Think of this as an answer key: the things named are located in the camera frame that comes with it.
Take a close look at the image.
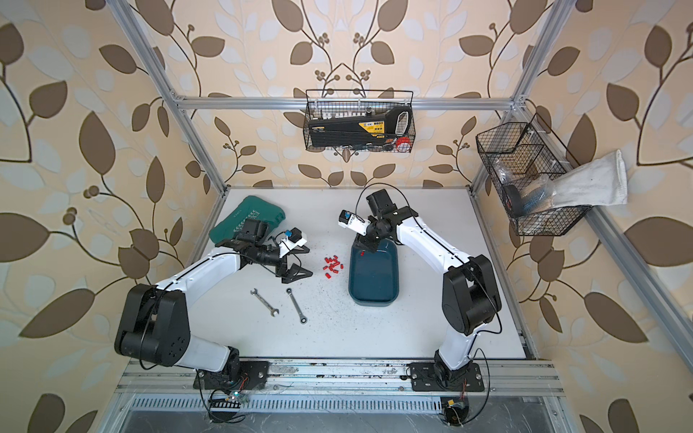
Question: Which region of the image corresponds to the black wire basket right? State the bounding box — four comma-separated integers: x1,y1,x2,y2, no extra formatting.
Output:
476,115,591,236

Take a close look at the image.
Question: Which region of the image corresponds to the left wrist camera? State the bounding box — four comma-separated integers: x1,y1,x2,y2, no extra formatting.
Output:
277,227,307,257

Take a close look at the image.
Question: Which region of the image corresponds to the red round tape measure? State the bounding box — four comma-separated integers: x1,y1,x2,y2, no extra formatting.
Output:
395,136,413,153

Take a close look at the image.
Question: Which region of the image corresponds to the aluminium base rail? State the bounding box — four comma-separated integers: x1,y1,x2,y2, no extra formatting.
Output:
113,356,567,399

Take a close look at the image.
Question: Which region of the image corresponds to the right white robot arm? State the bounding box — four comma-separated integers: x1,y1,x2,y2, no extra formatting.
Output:
339,189,503,390

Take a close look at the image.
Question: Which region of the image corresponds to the silver combination wrench right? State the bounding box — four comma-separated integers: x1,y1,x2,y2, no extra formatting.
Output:
286,288,308,325

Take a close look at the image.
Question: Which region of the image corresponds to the black yellow tool case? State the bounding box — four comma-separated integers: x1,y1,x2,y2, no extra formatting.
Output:
303,106,416,153

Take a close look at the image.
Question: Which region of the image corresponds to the black tape roll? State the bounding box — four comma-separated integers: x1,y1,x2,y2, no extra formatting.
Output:
503,184,524,218

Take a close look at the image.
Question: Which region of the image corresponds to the black wire basket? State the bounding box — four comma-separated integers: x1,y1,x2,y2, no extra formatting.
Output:
476,115,591,236
303,88,416,153

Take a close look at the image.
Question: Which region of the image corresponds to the silver combination wrench left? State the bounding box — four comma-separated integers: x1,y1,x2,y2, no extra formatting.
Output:
250,289,279,318

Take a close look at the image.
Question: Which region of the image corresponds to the silver combination wrench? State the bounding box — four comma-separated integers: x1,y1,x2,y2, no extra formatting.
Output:
250,289,279,318
286,288,308,325

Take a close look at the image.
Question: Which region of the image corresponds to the black wire basket back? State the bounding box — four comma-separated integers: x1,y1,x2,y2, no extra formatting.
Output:
303,88,416,153

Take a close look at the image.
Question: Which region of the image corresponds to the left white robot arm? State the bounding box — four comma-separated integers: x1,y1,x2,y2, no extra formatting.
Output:
115,218,312,382

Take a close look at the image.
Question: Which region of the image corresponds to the dark teal storage box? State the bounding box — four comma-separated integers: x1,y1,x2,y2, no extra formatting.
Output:
348,239,400,307

